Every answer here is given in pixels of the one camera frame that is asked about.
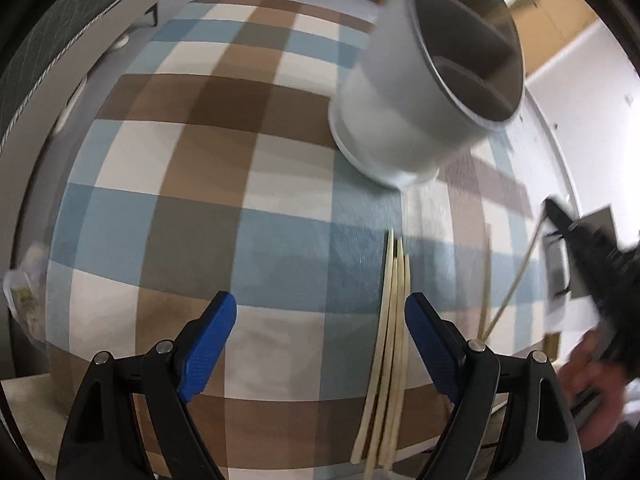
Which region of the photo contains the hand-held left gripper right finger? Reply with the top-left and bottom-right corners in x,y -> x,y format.
404,292 -> 586,480

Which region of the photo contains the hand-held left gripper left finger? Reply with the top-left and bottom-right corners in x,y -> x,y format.
56,291 -> 238,480

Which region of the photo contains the white grey utensil holder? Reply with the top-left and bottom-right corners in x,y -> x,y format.
327,0 -> 526,192

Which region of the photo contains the checked tablecloth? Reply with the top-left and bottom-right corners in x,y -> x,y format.
45,0 -> 568,480

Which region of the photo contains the white plastic bag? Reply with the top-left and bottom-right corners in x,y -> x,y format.
2,242 -> 48,341

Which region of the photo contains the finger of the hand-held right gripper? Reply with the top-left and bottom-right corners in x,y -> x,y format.
542,197 -> 601,281

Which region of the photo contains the wooden door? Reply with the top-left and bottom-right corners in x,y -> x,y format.
505,0 -> 601,78

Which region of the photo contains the grey bed frame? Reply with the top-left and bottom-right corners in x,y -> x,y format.
0,0 -> 166,161

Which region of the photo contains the person's right hand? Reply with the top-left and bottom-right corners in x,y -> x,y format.
557,327 -> 633,453

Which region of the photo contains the person's right forearm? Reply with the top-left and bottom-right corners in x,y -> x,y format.
582,410 -> 640,480

